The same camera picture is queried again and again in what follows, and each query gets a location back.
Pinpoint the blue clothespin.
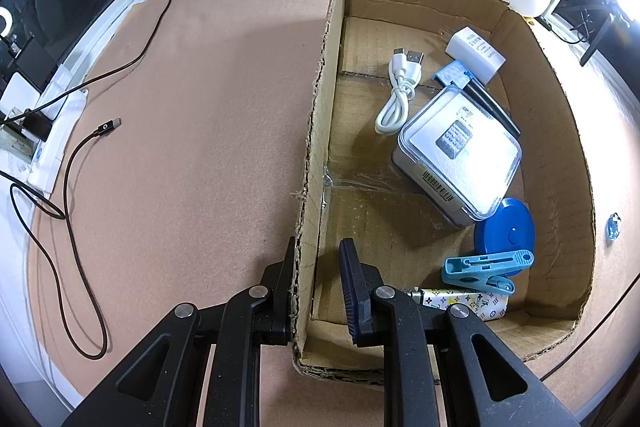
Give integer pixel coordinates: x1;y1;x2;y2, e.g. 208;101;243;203
441;249;536;297

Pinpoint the white power strip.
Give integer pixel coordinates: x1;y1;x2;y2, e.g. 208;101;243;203
27;64;88;192

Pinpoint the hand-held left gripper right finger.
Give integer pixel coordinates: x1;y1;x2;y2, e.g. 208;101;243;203
339;238;581;427

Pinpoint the black ring light cable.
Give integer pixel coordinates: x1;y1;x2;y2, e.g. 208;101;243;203
550;4;601;45

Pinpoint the black tripod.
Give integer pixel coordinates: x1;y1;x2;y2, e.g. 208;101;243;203
580;0;633;66

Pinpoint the brown mat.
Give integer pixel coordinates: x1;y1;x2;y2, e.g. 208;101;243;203
25;0;640;427

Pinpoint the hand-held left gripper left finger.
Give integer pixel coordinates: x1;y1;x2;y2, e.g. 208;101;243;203
60;236;297;427

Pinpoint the blue round tape measure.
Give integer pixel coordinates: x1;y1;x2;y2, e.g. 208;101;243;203
472;197;537;278

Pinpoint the white charger plug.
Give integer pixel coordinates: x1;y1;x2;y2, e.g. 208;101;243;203
444;27;506;84

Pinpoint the white boxed device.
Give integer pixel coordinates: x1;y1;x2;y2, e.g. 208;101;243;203
396;86;523;228

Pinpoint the cardboard box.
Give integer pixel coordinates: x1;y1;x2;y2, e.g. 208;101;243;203
291;0;598;383

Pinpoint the black plastic bar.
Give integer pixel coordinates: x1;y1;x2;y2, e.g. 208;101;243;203
462;79;522;136

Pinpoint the black power cable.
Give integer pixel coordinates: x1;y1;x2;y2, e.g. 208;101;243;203
0;0;301;122

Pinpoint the white usb cable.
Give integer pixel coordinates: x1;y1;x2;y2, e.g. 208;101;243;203
374;47;426;136

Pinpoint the patterned lighter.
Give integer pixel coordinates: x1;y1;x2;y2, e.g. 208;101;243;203
407;287;511;324

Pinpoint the black usb charging cable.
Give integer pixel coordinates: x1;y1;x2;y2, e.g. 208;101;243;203
10;117;123;358

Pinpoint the black power adapter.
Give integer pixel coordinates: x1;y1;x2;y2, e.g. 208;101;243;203
7;34;56;82

